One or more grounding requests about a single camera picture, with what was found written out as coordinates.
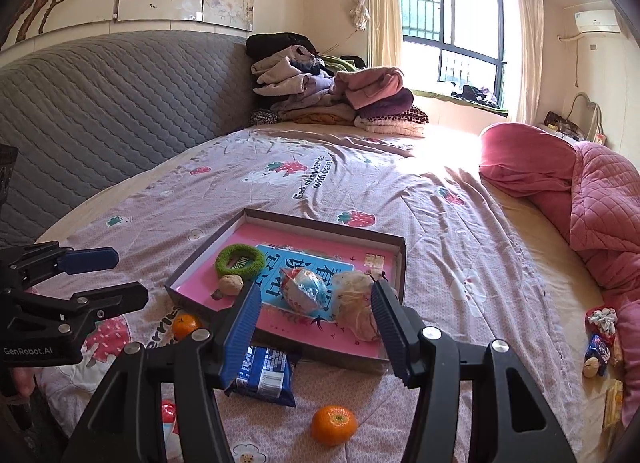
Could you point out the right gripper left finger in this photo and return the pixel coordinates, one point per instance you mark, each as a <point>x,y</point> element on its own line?
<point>123,420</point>

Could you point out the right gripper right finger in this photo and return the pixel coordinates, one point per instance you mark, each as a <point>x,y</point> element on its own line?
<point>511,420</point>

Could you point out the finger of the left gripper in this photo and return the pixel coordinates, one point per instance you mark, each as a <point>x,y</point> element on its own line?
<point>29,265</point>
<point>26,316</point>

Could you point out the orange tangerine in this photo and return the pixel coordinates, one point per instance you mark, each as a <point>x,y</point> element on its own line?
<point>333,425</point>
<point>183,325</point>

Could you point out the brown walnut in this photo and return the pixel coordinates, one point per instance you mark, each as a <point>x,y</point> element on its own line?
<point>230,285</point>

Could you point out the beige mesh bag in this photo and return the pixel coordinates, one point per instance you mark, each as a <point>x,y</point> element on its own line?
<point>351,304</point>

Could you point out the blue white egg snack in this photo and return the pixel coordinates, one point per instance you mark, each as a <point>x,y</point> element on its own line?
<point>303,290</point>

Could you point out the small stuffed doll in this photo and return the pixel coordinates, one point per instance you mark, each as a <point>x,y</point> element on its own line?
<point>603,348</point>

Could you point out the blue biscuit packet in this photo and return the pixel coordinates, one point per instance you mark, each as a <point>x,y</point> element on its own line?
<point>266,375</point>

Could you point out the pink strawberry bed sheet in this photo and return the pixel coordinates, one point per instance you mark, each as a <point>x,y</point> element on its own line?
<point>467,269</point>

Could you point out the grey quilted headboard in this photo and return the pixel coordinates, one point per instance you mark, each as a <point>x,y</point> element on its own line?
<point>90,113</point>

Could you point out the shallow grey cardboard box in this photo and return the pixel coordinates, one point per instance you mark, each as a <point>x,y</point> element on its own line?
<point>290,287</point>

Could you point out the pink quilted blanket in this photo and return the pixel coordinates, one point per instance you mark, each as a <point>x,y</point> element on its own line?
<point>591,195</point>

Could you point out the pile of folded clothes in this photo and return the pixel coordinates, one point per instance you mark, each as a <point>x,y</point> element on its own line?
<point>294,83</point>

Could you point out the white air conditioner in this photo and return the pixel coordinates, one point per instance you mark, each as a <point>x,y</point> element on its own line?
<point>597,22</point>

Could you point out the cream curtain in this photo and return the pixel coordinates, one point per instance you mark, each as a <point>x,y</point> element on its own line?
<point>381,18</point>

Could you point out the window with dark frame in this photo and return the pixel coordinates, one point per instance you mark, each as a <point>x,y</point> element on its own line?
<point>455,47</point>

